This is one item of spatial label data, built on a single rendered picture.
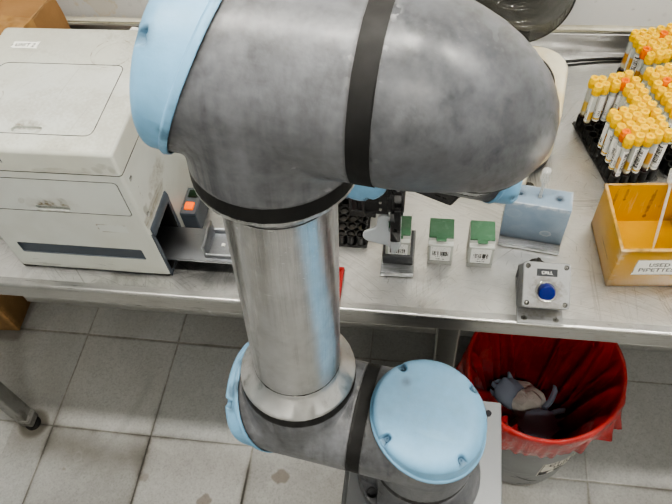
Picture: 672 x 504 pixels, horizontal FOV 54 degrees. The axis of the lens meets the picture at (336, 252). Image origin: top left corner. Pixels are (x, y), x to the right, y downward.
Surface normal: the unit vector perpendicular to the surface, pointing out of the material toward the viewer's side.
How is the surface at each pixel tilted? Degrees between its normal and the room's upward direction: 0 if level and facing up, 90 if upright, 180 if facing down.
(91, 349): 0
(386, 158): 91
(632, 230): 0
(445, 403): 10
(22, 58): 0
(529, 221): 90
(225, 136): 85
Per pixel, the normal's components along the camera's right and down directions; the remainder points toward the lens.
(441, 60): 0.15, 0.04
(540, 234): -0.26, 0.80
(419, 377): 0.07, -0.51
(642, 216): -0.04, 0.81
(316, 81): -0.22, 0.23
